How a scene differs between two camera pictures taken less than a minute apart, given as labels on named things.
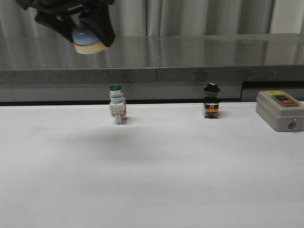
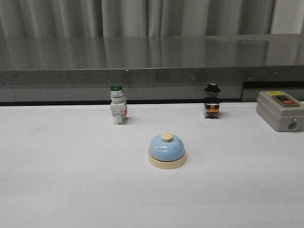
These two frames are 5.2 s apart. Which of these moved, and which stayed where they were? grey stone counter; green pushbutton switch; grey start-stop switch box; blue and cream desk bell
Moved: blue and cream desk bell
Stayed: green pushbutton switch; grey start-stop switch box; grey stone counter
